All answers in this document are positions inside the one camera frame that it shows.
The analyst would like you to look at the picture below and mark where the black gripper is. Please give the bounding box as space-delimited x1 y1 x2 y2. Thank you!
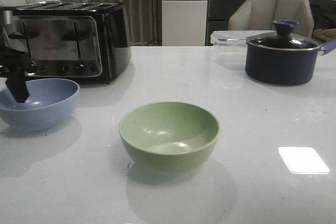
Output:
1 47 30 103

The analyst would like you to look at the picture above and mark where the blue bowl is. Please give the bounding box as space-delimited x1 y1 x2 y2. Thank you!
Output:
1 78 80 131

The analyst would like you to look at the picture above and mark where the green bowl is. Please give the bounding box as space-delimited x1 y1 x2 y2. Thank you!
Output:
119 102 220 175

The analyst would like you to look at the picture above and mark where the black and steel toaster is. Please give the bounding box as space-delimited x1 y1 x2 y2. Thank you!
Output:
1 2 131 84

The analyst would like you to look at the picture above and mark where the white refrigerator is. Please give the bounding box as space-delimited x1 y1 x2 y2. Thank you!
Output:
161 0 207 46

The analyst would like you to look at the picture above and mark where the clear plastic food container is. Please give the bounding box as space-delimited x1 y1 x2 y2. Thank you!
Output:
210 30 272 70

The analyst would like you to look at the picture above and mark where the dark kitchen counter cabinet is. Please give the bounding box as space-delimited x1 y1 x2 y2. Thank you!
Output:
205 0 336 46

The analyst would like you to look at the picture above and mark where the beige chair on right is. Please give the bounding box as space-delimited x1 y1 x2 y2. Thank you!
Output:
228 0 314 37

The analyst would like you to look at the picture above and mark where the dark blue saucepan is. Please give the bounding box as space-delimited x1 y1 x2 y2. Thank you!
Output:
245 38 335 86

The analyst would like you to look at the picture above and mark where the glass lid with blue knob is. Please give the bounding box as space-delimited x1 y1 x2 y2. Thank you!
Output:
246 19 321 51

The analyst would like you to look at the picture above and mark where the tan cushion at right edge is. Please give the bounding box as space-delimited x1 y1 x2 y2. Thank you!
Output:
312 28 336 42

